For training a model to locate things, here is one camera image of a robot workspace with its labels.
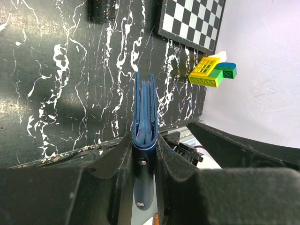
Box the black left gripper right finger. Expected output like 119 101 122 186
155 137 300 225

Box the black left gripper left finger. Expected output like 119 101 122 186
0 134 134 225

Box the navy blue card holder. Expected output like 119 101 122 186
132 72 158 210

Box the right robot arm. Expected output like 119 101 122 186
187 121 300 171

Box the yellow green brick stack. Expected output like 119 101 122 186
188 51 237 88

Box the black white chessboard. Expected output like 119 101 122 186
156 0 225 54

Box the black microphone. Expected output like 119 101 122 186
89 0 116 23

